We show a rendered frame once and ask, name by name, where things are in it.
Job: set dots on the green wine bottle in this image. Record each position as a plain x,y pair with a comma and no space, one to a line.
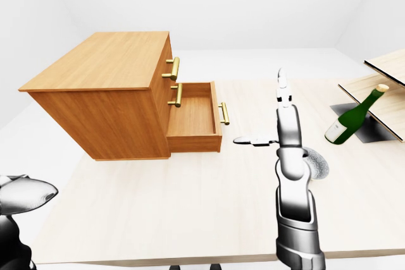
349,121

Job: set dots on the pale wooden wine rack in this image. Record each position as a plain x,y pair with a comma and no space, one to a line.
384,99

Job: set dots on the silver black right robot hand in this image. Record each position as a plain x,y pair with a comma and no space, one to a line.
288,126

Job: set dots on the grey speckled bowl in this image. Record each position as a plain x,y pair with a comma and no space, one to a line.
319,164

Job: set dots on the small dark shape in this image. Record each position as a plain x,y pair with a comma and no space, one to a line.
174,267
215,267

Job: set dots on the wooden cabinet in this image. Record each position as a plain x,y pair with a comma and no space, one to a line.
95,67

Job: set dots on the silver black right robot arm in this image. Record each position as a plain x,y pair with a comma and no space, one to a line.
295,206

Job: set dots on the wooden drawer with narrow front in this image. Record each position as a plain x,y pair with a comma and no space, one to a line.
164,96

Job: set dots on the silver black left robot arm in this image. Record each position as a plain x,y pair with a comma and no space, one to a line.
22,197

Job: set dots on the deep open wooden drawer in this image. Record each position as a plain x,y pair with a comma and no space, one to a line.
193,115

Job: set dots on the wooden drawer with short front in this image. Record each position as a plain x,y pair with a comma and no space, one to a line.
162,52

